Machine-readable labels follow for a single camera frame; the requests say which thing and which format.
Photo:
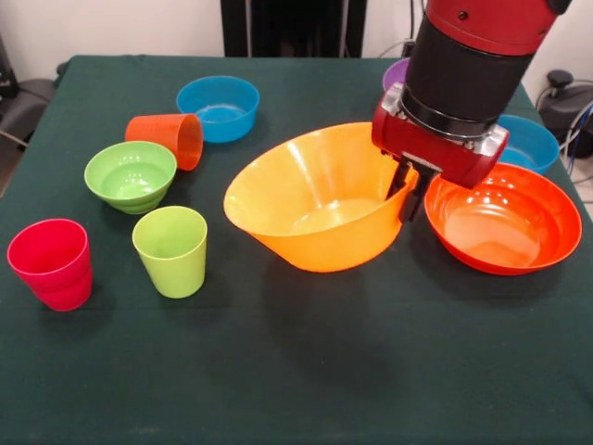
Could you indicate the purple plastic bowl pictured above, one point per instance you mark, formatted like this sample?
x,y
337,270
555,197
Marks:
x,y
396,76

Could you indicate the crimson pink plastic cup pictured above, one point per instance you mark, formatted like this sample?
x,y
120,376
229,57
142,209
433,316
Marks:
x,y
51,269

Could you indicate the orange-red plastic cup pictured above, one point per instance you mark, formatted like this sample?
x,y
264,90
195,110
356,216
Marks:
x,y
155,132

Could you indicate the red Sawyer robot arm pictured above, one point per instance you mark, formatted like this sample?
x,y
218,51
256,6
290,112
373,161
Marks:
x,y
468,69

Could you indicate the green plastic bowl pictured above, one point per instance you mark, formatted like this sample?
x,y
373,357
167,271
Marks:
x,y
129,178

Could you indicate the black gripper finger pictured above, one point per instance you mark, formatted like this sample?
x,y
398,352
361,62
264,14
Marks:
x,y
398,181
415,199

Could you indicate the green plastic cup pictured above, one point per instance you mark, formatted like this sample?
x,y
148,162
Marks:
x,y
171,264

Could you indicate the dark green tablecloth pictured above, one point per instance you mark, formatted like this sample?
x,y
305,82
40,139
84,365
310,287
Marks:
x,y
296,371

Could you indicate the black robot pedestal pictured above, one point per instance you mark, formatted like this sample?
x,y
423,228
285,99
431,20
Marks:
x,y
296,28

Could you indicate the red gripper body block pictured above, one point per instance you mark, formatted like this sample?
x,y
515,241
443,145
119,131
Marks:
x,y
431,148

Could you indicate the blue plastic bowl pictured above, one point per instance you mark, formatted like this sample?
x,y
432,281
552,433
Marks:
x,y
533,148
218,116

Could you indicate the orange plastic bowl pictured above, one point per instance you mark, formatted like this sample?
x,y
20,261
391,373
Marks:
x,y
315,232

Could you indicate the red-orange plastic bowl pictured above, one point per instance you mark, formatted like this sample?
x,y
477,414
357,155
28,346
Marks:
x,y
500,222

